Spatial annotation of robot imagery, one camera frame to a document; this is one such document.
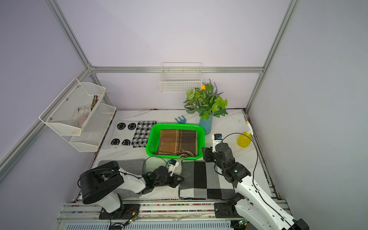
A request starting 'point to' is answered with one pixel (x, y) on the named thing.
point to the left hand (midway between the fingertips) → (183, 180)
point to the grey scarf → (133, 166)
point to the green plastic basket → (153, 135)
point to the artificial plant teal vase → (205, 103)
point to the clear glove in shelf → (80, 113)
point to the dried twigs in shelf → (94, 102)
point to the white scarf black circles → (123, 134)
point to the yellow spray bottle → (245, 140)
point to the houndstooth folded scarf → (142, 133)
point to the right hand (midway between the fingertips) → (206, 150)
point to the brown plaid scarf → (178, 142)
